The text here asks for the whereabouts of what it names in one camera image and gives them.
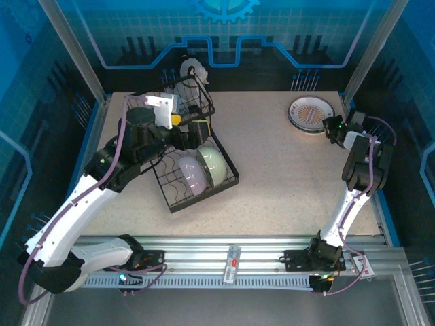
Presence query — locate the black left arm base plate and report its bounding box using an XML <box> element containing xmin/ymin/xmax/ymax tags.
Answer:
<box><xmin>103</xmin><ymin>249</ymin><xmax>167</xmax><ymax>272</ymax></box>

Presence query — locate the grey plush dog toy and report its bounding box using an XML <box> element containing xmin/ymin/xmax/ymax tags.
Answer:
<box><xmin>168</xmin><ymin>57</ymin><xmax>210</xmax><ymax>115</ymax></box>

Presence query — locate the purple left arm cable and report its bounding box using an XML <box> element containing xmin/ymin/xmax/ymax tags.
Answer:
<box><xmin>18</xmin><ymin>94</ymin><xmax>169</xmax><ymax>305</ymax></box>

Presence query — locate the pale green bowl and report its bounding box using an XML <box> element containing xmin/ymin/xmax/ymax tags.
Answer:
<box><xmin>196</xmin><ymin>145</ymin><xmax>228</xmax><ymax>187</ymax></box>

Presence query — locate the lilac bowl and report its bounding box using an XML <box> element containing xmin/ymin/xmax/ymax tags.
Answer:
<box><xmin>177</xmin><ymin>154</ymin><xmax>207</xmax><ymax>195</ymax></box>

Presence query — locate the black controller board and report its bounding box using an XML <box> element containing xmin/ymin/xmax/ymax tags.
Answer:
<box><xmin>309</xmin><ymin>274</ymin><xmax>336</xmax><ymax>297</ymax></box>
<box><xmin>117</xmin><ymin>268</ymin><xmax>143</xmax><ymax>297</ymax></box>

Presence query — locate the white number card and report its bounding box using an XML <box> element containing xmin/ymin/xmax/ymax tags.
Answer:
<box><xmin>351</xmin><ymin>253</ymin><xmax>376</xmax><ymax>280</ymax></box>

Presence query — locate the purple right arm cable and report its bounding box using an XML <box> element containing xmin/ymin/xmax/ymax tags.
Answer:
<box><xmin>322</xmin><ymin>115</ymin><xmax>398</xmax><ymax>297</ymax></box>

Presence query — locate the white plate orange sunburst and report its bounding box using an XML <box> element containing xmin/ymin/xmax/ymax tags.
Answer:
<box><xmin>287</xmin><ymin>96</ymin><xmax>336</xmax><ymax>132</ymax></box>

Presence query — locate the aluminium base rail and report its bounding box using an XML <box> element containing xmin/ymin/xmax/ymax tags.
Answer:
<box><xmin>43</xmin><ymin>236</ymin><xmax>408</xmax><ymax>290</ymax></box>

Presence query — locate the black wire dish rack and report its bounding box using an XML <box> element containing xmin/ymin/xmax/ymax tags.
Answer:
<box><xmin>130</xmin><ymin>75</ymin><xmax>240</xmax><ymax>214</ymax></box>

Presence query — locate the aluminium enclosure post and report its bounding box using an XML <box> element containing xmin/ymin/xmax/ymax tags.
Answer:
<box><xmin>36</xmin><ymin>0</ymin><xmax>107</xmax><ymax>105</ymax></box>
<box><xmin>341</xmin><ymin>0</ymin><xmax>411</xmax><ymax>103</ymax></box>

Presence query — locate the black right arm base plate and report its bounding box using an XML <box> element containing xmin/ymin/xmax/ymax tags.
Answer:
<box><xmin>283</xmin><ymin>249</ymin><xmax>347</xmax><ymax>272</ymax></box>

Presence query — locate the grey slotted cable duct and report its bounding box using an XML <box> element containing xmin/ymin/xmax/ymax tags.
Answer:
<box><xmin>83</xmin><ymin>275</ymin><xmax>313</xmax><ymax>290</ymax></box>

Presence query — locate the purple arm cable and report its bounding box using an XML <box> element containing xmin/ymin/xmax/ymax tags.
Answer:
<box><xmin>322</xmin><ymin>115</ymin><xmax>398</xmax><ymax>297</ymax></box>
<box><xmin>18</xmin><ymin>94</ymin><xmax>169</xmax><ymax>305</ymax></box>

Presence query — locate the clear label tag red mark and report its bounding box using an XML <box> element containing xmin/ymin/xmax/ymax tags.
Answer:
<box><xmin>222</xmin><ymin>244</ymin><xmax>243</xmax><ymax>285</ymax></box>

